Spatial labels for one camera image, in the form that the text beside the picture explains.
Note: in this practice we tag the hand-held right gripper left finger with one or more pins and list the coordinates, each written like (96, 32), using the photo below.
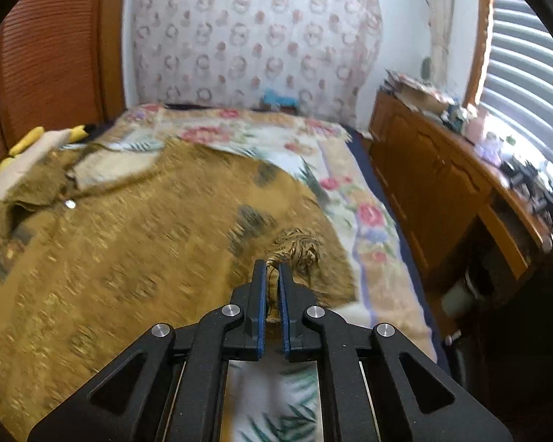
(259, 313)

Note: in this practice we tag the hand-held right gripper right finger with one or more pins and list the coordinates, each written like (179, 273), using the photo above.
(284, 313)

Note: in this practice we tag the brown gold patterned shirt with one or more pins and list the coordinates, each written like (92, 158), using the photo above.
(143, 239)

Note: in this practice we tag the floral blanket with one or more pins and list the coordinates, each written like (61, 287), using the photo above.
(350, 202)

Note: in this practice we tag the dark blue bed sheet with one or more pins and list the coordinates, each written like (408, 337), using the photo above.
(382, 184)

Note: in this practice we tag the white cylinder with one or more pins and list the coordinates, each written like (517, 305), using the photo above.
(458, 298)

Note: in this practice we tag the wooden cabinet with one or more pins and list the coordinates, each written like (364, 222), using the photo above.
(433, 170)

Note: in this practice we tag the blue packet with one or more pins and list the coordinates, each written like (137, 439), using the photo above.
(279, 99)

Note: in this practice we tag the circle patterned lace curtain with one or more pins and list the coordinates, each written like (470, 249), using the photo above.
(258, 55)

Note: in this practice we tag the pile of papers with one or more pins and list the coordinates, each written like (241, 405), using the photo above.
(414, 88)

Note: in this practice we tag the pink container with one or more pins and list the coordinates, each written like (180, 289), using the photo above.
(475, 124)

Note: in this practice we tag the beige pillow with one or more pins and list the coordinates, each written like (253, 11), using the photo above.
(37, 156)

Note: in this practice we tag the black devices on cabinet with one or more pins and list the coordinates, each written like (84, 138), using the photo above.
(530, 184)

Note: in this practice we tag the yellow plush toy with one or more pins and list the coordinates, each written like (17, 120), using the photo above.
(27, 139)

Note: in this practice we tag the wooden louvred wardrobe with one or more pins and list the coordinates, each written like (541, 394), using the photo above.
(50, 64)

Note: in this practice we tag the narrow beige curtain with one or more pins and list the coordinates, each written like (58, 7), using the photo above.
(441, 23)

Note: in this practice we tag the white window blinds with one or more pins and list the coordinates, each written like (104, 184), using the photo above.
(530, 78)

